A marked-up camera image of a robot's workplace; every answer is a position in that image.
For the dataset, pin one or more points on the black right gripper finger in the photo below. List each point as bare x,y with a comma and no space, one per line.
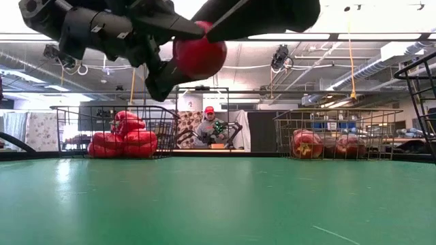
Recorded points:
272,18
218,10

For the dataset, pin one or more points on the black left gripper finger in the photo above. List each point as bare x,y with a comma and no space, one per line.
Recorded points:
163,81
173,27

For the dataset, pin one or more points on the red tomato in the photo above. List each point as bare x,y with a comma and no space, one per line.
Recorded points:
201,54

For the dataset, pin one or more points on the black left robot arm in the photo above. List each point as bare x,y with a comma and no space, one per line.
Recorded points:
41,18

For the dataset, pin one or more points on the brown patterned panel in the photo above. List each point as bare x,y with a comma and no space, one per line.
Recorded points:
189,122

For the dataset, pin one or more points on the person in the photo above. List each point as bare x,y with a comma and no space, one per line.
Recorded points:
211,127

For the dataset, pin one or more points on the white cloth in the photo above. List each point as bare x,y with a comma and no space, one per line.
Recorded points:
240,129

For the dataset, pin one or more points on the overhead light bar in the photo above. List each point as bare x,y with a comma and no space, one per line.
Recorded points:
374,36

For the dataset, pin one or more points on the floral curtain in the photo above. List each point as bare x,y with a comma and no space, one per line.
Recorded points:
42,131

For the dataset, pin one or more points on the white curtain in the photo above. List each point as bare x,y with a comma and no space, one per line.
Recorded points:
15,126

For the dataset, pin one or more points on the black ceiling-mounted camera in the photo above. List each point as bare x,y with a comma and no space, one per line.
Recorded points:
280,56
51,51

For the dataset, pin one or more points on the silver ventilation duct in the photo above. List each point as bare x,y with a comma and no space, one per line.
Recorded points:
368,69

